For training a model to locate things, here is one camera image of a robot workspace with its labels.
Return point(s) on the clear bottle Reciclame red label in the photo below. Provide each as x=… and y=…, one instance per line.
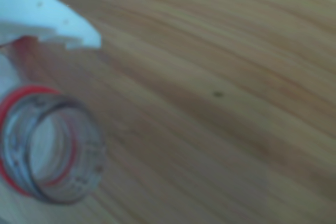
x=86, y=155

